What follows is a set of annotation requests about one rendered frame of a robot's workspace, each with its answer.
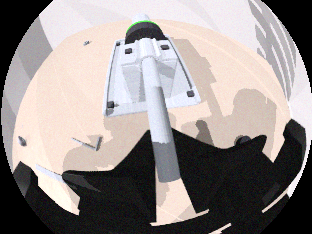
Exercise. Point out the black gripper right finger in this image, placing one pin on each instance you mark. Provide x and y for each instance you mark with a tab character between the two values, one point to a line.
203	167

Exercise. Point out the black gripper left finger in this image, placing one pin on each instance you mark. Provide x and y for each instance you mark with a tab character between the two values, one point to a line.
133	180

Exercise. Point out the white housing block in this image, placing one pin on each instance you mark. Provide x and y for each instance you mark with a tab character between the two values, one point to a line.
124	86

